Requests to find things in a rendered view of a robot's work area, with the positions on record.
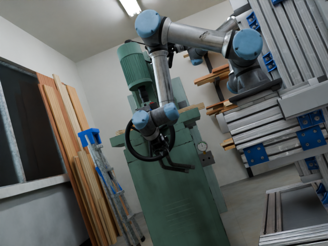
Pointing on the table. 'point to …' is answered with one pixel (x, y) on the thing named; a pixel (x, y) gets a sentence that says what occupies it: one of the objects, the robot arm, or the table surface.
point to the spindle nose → (143, 93)
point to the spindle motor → (133, 66)
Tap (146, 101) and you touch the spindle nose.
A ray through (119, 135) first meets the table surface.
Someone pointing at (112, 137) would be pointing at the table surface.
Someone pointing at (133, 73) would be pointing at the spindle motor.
